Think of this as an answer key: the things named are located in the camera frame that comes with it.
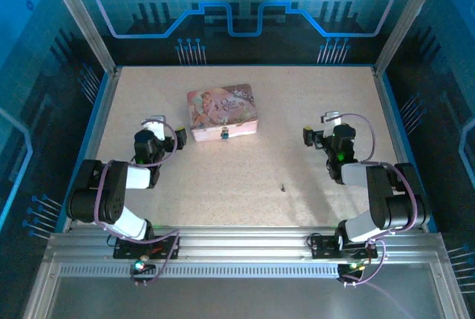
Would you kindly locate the small blue padlock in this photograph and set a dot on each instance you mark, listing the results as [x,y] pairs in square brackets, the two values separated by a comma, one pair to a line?
[224,133]

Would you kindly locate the aluminium frame post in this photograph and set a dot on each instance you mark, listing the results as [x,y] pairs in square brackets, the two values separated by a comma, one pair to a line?
[78,18]
[404,18]

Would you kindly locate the small LED circuit board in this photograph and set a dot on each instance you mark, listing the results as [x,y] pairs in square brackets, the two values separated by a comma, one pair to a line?
[352,267]
[140,265]

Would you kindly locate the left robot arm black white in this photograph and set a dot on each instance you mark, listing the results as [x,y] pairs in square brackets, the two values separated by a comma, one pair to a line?
[118,204]

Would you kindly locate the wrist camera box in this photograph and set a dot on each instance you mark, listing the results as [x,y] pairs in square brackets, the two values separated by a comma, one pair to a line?
[159,130]
[329,128]

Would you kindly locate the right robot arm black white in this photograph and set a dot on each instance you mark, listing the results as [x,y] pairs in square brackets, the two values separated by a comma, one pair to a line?
[397,204]

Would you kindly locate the wide aluminium base rail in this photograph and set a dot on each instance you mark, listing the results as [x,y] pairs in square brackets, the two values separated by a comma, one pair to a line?
[241,241]

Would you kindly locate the grey metal panel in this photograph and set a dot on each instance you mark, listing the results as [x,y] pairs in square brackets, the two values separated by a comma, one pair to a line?
[241,300]

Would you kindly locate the pink illustrated tin box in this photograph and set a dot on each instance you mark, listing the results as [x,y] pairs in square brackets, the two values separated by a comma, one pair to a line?
[222,104]

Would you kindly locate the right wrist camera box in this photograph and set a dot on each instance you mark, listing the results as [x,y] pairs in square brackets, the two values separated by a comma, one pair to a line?
[329,128]

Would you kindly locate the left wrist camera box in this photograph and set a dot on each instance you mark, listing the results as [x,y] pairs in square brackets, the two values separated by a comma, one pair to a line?
[159,130]

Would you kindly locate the aluminium side rail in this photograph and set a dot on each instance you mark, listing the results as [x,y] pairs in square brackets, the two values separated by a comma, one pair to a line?
[388,111]
[104,111]

